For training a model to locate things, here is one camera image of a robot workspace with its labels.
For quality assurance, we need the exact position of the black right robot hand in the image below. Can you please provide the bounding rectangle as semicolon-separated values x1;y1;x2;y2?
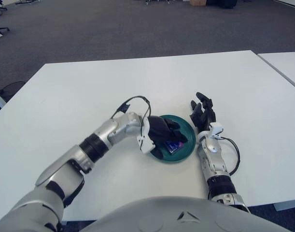
190;91;217;133

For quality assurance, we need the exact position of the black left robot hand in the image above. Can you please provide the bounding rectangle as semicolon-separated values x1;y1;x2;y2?
147;115;189;159

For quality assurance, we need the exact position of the blue gum box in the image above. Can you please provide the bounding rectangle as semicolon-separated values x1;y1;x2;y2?
164;139;184;155

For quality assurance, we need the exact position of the green ridged plate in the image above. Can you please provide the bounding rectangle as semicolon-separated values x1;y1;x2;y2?
147;114;197;165

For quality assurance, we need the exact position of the grey robot torso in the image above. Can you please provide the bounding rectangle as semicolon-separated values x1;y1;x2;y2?
84;196;295;232

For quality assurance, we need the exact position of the black cabinet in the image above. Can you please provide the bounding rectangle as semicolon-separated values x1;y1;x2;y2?
206;0;237;8

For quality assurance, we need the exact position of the black office chair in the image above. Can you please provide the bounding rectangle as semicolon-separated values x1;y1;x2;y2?
0;2;10;32

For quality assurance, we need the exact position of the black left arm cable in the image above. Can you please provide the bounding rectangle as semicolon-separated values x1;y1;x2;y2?
112;96;153;129

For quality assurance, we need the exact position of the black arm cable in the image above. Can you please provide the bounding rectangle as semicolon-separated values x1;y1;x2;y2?
219;136;241;176
112;96;153;129

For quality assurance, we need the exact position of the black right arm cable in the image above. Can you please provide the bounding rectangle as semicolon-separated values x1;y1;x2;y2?
219;136;241;176

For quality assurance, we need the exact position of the white table frame beam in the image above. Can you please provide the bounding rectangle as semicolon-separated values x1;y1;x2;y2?
274;202;295;211

